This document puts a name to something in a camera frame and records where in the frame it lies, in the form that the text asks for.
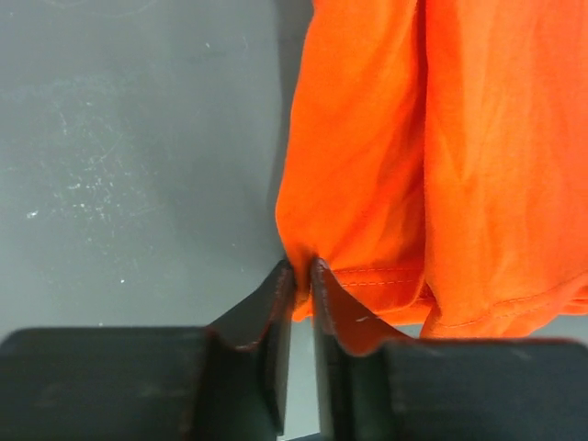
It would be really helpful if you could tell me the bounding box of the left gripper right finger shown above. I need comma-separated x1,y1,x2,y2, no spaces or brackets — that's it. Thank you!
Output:
311,259,587,440

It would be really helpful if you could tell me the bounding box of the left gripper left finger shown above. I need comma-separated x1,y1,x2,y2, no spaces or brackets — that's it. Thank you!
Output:
1,261,294,440

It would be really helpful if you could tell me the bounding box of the orange t shirt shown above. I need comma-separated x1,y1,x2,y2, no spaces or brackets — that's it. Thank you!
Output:
276,1,587,338

